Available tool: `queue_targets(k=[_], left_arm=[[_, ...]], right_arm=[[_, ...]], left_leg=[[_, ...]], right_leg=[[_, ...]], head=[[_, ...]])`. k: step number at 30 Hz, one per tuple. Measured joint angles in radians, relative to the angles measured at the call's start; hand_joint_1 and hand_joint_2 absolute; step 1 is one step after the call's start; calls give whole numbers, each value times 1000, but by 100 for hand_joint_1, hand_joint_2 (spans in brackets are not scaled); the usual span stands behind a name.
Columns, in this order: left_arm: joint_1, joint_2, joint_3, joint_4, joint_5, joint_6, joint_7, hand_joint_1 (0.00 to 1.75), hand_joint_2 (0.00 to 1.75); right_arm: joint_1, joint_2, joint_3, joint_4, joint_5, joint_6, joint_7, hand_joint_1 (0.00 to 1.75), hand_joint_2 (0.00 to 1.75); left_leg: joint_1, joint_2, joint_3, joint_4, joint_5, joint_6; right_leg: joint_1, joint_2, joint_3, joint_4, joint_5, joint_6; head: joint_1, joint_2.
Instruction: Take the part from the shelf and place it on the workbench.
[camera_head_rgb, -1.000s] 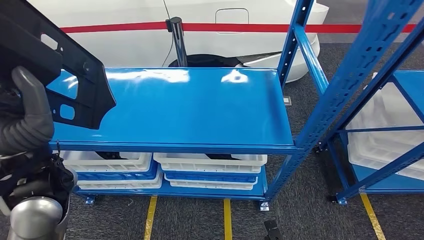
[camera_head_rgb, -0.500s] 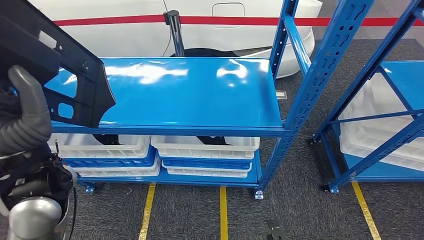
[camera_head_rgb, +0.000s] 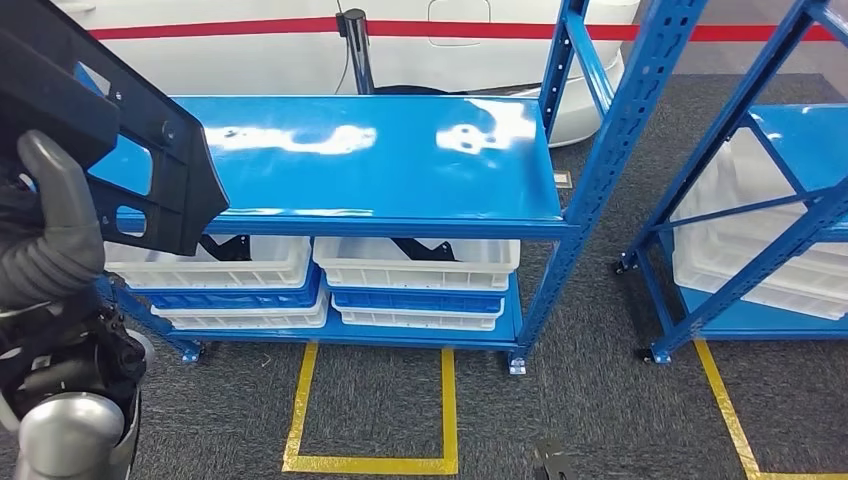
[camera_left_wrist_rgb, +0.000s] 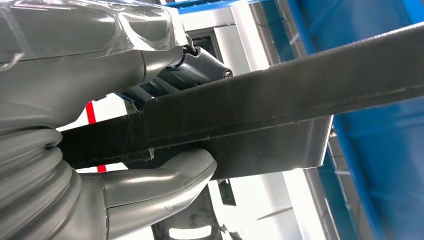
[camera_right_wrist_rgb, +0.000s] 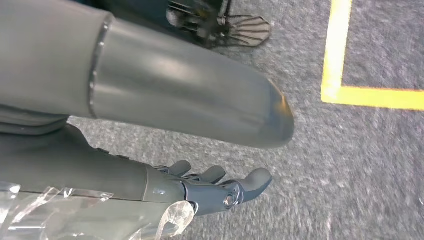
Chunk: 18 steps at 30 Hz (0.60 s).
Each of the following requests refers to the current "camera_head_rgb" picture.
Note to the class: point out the blue metal shelf rack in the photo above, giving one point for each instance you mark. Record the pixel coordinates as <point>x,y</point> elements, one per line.
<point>808,132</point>
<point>397,166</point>

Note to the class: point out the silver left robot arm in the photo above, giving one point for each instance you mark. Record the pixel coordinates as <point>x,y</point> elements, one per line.
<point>66,430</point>

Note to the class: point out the metal floor socket plate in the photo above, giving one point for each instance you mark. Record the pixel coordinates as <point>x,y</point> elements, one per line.
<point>562,179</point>

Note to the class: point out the black robot foot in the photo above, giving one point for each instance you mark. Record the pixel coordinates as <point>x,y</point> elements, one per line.
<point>553,464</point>

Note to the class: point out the red barrier belt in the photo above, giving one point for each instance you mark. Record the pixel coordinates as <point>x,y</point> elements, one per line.
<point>232,28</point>

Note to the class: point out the black plastic plate frame part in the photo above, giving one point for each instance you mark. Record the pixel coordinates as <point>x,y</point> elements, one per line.
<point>185,192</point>

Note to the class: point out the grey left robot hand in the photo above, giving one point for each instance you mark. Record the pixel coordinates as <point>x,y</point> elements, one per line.
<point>63,185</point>

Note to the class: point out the black stanchion post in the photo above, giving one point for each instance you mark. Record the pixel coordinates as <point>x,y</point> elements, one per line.
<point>361,60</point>

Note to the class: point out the black bracket part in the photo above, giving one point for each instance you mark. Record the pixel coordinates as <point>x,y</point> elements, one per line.
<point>228,250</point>
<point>424,250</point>

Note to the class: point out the blue plastic bin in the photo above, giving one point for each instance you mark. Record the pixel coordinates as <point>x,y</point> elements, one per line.
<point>232,299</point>
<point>417,302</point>

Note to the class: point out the white car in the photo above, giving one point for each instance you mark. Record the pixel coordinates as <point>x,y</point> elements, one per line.
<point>265,66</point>

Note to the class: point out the white plastic bin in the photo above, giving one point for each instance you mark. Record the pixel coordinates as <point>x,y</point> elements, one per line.
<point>252,321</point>
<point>411,275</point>
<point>265,272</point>
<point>782,298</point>
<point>735,192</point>
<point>417,322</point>

